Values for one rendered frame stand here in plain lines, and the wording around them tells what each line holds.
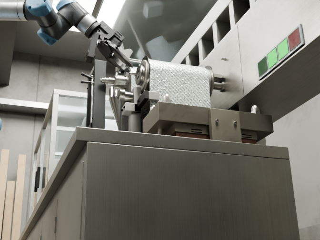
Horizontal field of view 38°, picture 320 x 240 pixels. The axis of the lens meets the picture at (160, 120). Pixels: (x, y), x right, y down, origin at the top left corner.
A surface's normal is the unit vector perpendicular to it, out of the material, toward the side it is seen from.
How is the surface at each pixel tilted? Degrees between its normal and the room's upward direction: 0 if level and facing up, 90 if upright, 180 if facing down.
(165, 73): 90
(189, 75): 90
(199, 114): 90
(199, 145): 90
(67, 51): 180
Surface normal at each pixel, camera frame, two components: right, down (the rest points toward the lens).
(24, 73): 0.34, -0.35
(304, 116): -0.94, -0.11
